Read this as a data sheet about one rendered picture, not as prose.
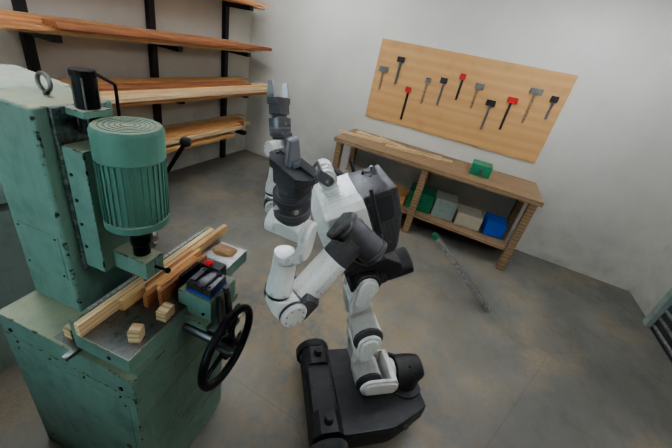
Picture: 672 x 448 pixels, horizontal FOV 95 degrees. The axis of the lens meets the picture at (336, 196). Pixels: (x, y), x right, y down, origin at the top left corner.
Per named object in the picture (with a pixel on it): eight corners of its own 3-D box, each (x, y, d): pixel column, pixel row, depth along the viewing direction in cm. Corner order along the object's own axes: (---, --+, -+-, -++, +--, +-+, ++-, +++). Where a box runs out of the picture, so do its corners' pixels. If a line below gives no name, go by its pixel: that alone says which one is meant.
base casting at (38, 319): (134, 402, 95) (130, 384, 91) (1, 331, 107) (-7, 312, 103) (224, 303, 135) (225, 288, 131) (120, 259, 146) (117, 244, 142)
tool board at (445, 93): (535, 163, 330) (579, 75, 291) (364, 115, 393) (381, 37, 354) (534, 162, 334) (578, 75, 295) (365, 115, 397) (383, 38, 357)
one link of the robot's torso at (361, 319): (373, 321, 160) (373, 251, 137) (385, 351, 145) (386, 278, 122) (345, 327, 158) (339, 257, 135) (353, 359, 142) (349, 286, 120)
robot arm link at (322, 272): (284, 302, 99) (331, 251, 100) (301, 334, 89) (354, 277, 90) (259, 291, 91) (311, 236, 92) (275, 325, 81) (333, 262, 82)
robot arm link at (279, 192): (291, 189, 58) (291, 230, 66) (329, 170, 63) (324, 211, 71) (254, 157, 64) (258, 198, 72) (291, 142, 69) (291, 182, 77)
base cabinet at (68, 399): (152, 505, 126) (134, 403, 95) (47, 440, 138) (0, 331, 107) (221, 400, 165) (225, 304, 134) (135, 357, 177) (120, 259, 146)
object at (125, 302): (124, 311, 101) (122, 302, 99) (119, 309, 102) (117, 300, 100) (227, 232, 149) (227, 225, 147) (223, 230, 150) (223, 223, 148)
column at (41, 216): (80, 314, 108) (27, 108, 76) (33, 292, 112) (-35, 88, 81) (136, 276, 128) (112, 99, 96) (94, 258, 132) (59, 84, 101)
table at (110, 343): (156, 389, 88) (154, 376, 85) (74, 347, 94) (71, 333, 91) (264, 267, 141) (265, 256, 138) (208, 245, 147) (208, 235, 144)
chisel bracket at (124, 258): (148, 284, 102) (145, 264, 98) (114, 269, 105) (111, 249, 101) (165, 271, 109) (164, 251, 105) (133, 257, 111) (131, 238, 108)
